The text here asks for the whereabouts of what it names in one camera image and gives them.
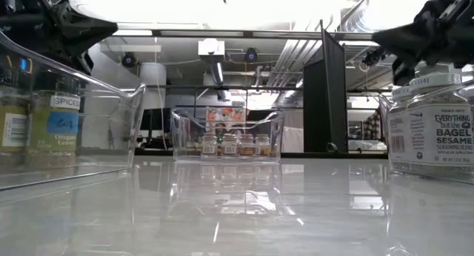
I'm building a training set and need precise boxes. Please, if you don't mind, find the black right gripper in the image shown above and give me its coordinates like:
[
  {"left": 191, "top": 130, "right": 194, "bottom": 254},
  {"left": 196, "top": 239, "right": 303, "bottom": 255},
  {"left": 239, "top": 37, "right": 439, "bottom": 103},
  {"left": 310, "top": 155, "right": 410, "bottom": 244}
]
[{"left": 373, "top": 0, "right": 474, "bottom": 67}]

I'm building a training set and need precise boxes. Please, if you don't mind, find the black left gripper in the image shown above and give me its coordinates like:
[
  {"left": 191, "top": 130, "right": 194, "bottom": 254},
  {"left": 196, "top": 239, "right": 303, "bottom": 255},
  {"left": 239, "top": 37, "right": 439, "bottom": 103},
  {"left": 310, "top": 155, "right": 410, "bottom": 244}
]
[{"left": 0, "top": 0, "right": 119, "bottom": 75}]

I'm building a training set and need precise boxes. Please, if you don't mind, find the white-lid seasoning jar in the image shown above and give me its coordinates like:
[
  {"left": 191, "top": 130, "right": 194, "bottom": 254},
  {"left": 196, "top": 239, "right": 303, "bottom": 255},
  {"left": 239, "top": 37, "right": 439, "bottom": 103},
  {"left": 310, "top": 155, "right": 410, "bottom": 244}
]
[
  {"left": 387, "top": 85, "right": 413, "bottom": 172},
  {"left": 406, "top": 73, "right": 474, "bottom": 175}
]

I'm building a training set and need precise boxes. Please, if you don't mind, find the white cylindrical column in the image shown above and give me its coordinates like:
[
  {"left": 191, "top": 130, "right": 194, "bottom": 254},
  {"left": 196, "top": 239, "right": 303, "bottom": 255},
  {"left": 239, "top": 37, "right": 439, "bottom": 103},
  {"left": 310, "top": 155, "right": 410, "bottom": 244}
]
[{"left": 137, "top": 62, "right": 168, "bottom": 138}]

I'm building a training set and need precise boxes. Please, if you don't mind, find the person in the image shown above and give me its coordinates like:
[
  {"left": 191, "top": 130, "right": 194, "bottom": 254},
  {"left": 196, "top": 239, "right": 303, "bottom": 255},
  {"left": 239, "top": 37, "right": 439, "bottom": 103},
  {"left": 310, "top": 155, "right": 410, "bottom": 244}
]
[{"left": 361, "top": 110, "right": 382, "bottom": 141}]

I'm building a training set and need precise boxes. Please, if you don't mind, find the clear plastic bin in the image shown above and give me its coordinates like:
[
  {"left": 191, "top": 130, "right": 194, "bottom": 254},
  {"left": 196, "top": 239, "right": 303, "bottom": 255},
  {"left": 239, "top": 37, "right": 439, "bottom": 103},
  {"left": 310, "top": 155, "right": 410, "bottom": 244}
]
[
  {"left": 0, "top": 30, "right": 147, "bottom": 192},
  {"left": 170, "top": 107, "right": 285, "bottom": 164},
  {"left": 378, "top": 80, "right": 474, "bottom": 185}
]

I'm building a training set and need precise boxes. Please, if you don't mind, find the black partition panel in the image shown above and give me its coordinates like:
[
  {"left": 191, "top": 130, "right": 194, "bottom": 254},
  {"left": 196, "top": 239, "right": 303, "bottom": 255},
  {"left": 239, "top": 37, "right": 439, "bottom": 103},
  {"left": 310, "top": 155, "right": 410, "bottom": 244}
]
[{"left": 302, "top": 21, "right": 349, "bottom": 154}]

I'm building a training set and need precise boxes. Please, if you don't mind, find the black monitor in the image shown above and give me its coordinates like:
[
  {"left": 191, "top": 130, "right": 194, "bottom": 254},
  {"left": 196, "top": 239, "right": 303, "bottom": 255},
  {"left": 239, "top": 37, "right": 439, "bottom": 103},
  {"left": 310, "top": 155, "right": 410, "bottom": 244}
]
[{"left": 139, "top": 107, "right": 175, "bottom": 139}]

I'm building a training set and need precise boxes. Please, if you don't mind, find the white ceiling box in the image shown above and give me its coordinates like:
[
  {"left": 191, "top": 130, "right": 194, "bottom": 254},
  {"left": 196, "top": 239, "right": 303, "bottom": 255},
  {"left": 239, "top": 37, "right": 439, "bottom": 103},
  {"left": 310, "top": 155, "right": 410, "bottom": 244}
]
[{"left": 198, "top": 38, "right": 226, "bottom": 57}]

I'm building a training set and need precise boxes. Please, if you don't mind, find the floral print poster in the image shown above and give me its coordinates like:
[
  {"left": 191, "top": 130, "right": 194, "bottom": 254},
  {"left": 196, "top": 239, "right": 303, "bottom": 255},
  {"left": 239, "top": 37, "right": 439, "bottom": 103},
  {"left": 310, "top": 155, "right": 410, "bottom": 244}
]
[{"left": 205, "top": 107, "right": 247, "bottom": 126}]

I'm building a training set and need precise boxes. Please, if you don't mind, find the black hanging camera device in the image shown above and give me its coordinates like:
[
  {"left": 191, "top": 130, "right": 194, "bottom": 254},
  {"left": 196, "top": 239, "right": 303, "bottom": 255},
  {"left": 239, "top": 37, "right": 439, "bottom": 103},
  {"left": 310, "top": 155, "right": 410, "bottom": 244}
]
[{"left": 361, "top": 47, "right": 388, "bottom": 67}]

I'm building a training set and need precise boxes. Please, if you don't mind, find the black aluminium table frame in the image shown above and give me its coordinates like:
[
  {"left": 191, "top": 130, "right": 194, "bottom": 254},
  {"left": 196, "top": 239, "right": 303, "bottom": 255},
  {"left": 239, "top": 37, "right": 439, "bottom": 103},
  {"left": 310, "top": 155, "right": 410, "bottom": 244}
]
[{"left": 133, "top": 147, "right": 390, "bottom": 160}]

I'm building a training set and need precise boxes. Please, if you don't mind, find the black overhead frame bar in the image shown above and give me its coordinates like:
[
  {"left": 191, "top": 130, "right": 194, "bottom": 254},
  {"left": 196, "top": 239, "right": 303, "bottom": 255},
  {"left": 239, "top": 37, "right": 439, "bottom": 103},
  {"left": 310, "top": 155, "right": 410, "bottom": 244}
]
[{"left": 110, "top": 26, "right": 375, "bottom": 42}]

